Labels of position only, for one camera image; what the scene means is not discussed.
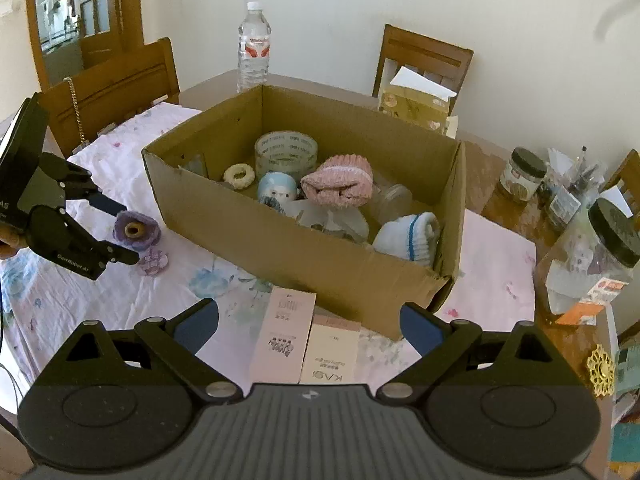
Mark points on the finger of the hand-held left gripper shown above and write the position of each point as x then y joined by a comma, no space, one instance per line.
107,205
122,256

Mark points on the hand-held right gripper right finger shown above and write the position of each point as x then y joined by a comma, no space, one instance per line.
420,327

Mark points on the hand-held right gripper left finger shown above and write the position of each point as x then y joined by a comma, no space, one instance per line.
197,321

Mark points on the purple crochet flower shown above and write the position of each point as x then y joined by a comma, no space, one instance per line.
145,235

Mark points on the pink carton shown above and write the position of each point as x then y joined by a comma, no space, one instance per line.
282,335

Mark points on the cream carton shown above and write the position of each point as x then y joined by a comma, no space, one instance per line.
332,350

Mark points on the white blue-striped socks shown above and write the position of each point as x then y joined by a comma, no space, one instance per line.
407,237

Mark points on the brown cardboard box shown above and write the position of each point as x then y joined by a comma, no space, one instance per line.
250,230

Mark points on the clear plastic cup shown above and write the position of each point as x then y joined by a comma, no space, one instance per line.
395,202

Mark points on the translucent plastic box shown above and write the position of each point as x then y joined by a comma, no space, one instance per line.
315,215

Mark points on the blue white round toy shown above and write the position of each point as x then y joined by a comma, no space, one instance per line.
277,185

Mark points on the pink knitted cloth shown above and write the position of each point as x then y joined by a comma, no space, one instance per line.
340,180

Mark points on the clear tape roll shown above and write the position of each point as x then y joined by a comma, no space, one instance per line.
285,157

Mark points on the brown wooden desktop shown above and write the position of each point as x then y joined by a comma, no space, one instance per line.
500,205

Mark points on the person's left hand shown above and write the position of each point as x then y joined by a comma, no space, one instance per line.
7,242

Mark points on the pink floral tablecloth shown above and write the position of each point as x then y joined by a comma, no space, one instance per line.
225,285

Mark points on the wooden chair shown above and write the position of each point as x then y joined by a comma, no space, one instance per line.
625,175
400,45
115,90

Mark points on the large clear black-lid jar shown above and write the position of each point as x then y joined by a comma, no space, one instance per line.
575,260

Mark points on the small black-lid glass jar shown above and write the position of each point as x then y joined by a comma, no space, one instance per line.
520,175

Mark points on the gold metal trivet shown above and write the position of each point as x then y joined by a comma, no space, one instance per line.
600,370

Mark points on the wooden glass-pane door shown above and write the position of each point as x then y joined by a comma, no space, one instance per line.
131,10

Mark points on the white green booklet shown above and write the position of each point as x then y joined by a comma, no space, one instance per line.
452,127

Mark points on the clear plastic water bottle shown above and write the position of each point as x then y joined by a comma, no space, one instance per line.
254,60

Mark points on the cluttered pen holder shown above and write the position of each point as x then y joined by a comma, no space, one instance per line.
575,190

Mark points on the green packet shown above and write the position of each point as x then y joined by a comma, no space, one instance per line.
627,370

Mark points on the green tissue box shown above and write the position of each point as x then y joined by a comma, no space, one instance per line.
410,107

